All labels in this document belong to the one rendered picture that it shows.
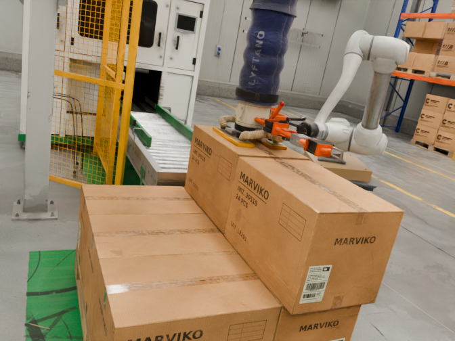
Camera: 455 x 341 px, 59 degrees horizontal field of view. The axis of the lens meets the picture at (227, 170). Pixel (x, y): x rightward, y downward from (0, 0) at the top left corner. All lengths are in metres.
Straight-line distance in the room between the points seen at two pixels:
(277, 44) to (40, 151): 1.85
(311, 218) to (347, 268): 0.28
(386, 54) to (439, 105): 8.08
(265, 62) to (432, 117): 8.63
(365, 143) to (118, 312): 1.81
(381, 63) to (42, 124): 2.21
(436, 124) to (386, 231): 8.84
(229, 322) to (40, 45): 2.19
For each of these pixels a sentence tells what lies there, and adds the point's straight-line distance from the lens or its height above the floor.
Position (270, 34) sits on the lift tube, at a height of 1.49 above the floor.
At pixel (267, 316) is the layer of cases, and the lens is 1.56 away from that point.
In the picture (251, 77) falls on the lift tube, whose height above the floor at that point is 1.28.
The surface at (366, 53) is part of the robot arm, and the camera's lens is 2.37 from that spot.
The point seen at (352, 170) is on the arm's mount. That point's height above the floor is 0.81.
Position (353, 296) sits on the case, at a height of 0.59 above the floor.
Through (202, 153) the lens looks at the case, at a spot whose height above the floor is 0.83.
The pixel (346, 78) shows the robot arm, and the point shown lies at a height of 1.36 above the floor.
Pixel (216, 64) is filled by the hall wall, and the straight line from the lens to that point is 12.08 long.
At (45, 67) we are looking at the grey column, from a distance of 3.01.
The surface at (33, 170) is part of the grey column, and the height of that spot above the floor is 0.34.
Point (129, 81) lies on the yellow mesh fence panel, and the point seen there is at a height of 1.04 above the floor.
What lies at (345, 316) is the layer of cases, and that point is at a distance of 1.81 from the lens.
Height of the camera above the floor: 1.39
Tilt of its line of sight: 17 degrees down
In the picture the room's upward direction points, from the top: 10 degrees clockwise
